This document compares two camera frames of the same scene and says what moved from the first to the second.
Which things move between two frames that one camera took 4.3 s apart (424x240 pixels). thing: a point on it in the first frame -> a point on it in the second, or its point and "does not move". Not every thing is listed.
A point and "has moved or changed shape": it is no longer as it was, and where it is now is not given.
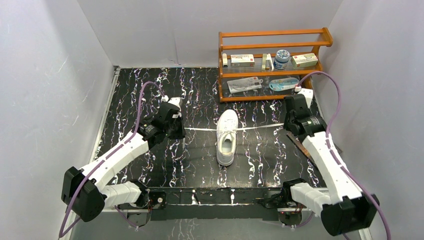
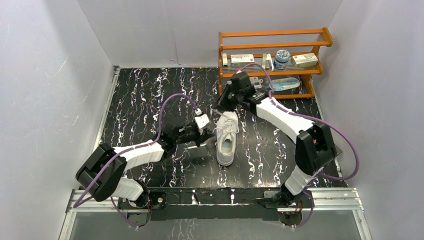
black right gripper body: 286,121 -> 230,99
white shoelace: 233,130 has moved or changed shape
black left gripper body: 178,127 -> 199,135
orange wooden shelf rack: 268,65 does not move
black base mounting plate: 182,204 does not move
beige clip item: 267,63 does not move
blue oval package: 281,84 does not move
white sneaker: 226,141 does not move
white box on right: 304,60 does not move
